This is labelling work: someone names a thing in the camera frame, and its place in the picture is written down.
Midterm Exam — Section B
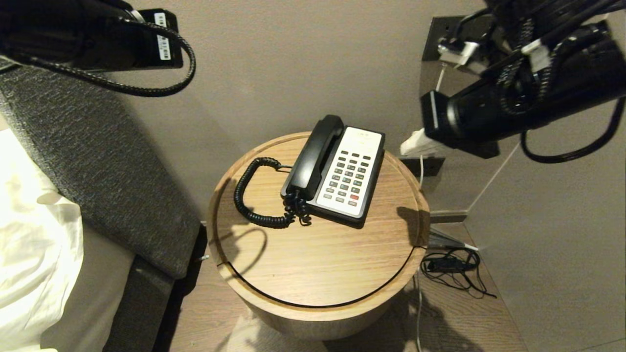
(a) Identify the black adapter cable bundle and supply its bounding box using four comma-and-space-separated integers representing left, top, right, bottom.
420, 247, 497, 299

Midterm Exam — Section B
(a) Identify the black phone cord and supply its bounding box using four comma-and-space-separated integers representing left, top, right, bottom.
233, 157, 313, 229

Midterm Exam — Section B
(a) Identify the black phone handset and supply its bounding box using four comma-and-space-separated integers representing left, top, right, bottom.
281, 114, 346, 201

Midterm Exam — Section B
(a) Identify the grey fabric headboard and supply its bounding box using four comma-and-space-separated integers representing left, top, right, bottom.
0, 64, 201, 352

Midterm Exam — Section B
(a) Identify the black white-faced phone base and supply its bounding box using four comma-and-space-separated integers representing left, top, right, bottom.
281, 125, 386, 229

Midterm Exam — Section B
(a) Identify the dark low wall plate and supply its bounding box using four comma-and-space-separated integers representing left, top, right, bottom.
399, 156, 446, 178

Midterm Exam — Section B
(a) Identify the white bed duvet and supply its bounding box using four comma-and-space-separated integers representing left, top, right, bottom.
0, 128, 85, 352

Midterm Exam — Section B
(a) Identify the dark wall socket panel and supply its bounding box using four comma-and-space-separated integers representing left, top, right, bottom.
422, 15, 472, 62

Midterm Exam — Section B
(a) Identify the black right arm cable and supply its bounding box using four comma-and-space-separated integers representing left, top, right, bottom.
519, 98, 626, 164

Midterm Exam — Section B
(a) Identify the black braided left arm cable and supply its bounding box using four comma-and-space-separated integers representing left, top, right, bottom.
0, 17, 197, 98

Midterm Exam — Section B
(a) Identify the white power cable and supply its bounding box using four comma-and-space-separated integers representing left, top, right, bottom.
414, 64, 447, 352

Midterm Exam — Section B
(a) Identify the round wooden nightstand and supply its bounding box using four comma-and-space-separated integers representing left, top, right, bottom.
205, 131, 431, 341

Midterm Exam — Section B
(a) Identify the beige mattress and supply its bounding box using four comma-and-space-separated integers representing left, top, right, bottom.
42, 230, 135, 352

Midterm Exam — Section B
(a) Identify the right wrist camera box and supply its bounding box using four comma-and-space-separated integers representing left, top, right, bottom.
437, 39, 483, 74

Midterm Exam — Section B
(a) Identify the brown baseboard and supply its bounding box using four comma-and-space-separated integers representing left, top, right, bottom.
428, 210, 468, 224

